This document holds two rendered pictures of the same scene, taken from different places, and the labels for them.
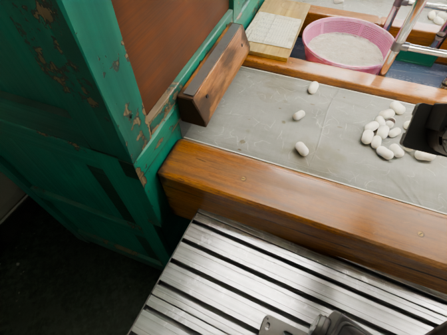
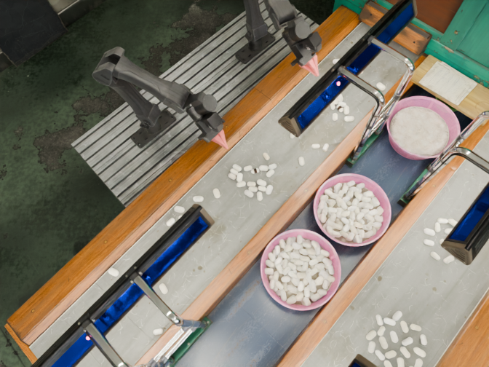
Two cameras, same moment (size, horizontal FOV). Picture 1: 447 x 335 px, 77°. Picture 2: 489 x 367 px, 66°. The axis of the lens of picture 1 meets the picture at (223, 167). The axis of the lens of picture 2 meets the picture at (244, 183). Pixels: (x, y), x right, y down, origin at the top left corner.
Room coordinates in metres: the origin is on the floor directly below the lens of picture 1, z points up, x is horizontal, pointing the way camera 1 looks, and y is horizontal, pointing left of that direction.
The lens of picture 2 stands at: (0.47, -1.27, 2.04)
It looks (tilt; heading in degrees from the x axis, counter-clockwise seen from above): 68 degrees down; 120
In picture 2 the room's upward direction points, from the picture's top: 9 degrees counter-clockwise
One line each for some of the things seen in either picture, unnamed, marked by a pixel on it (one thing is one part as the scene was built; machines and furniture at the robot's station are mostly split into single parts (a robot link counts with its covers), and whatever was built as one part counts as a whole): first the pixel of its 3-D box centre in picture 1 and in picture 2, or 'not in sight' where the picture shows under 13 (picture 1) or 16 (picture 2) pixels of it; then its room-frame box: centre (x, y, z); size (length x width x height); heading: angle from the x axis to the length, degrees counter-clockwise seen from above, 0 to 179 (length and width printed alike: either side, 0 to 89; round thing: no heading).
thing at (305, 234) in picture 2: not in sight; (299, 270); (0.51, -1.04, 0.72); 0.27 x 0.27 x 0.10
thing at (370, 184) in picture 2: not in sight; (349, 212); (0.61, -0.78, 0.72); 0.27 x 0.27 x 0.10
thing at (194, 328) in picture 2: not in sight; (156, 323); (0.17, -1.36, 0.90); 0.20 x 0.19 x 0.45; 69
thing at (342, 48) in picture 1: (342, 58); (417, 132); (0.77, -0.37, 0.71); 0.22 x 0.22 x 0.06
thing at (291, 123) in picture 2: not in sight; (352, 60); (0.45, -0.42, 1.08); 0.62 x 0.08 x 0.07; 69
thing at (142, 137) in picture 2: not in sight; (151, 124); (-0.25, -0.69, 0.71); 0.20 x 0.07 x 0.08; 65
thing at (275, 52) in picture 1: (275, 25); (455, 88); (0.85, -0.16, 0.77); 0.33 x 0.15 x 0.01; 159
